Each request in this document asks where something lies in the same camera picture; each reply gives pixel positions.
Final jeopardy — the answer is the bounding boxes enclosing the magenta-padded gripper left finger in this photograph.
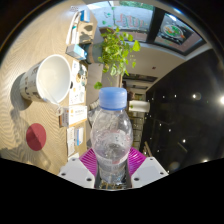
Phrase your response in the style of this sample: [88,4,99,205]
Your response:
[58,147,101,190]

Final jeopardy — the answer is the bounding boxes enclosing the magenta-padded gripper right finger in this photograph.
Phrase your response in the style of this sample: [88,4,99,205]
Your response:
[125,146,169,190]

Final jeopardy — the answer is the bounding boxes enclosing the clear blue-capped water bottle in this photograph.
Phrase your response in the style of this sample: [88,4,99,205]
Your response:
[89,87,134,186]

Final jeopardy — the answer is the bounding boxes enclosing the white paper napkins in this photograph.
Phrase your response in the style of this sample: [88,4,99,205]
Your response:
[66,126,84,158]

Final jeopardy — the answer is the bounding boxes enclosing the flat round red coaster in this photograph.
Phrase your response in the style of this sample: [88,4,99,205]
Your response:
[25,122,48,152]

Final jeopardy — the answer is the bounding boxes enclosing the white orange cardboard box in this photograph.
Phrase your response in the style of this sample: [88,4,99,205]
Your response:
[59,105,88,128]

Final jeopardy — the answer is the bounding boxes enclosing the white round column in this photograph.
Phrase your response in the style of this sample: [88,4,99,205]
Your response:
[129,99,151,114]

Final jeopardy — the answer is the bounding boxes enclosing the printed menu sheet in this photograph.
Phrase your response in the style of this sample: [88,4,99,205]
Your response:
[68,59,88,106]

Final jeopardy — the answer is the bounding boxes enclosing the group of ceiling lights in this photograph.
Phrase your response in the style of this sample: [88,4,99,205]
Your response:
[146,93,224,164]

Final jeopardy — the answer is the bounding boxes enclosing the white printed mug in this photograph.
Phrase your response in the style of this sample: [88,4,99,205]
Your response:
[18,54,73,105]

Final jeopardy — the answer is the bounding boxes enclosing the small blue white box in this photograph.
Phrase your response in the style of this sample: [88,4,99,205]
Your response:
[65,43,88,61]

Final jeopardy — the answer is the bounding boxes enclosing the potted green plant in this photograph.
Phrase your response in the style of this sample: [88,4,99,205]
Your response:
[85,26,142,90]

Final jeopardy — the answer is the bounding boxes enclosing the colourful window poster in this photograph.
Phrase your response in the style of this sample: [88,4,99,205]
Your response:
[153,13,206,53]

